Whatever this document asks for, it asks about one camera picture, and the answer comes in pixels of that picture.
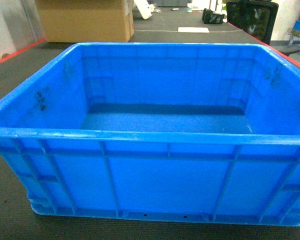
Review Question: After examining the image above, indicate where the steel table frame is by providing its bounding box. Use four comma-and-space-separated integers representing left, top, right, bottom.
278, 20, 300, 57

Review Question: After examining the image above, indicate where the brown cardboard box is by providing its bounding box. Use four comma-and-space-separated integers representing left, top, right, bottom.
35, 0, 134, 43

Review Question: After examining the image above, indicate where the large blue plastic crate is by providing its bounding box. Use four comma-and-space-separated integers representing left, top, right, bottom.
0, 42, 300, 227

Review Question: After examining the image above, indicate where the small black box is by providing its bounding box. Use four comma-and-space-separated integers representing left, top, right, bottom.
201, 8, 225, 25

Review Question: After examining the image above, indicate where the white plastic object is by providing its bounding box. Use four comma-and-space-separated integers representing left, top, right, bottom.
133, 0, 155, 20

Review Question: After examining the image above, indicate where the white flat sheet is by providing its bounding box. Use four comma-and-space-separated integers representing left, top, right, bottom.
177, 27, 210, 33

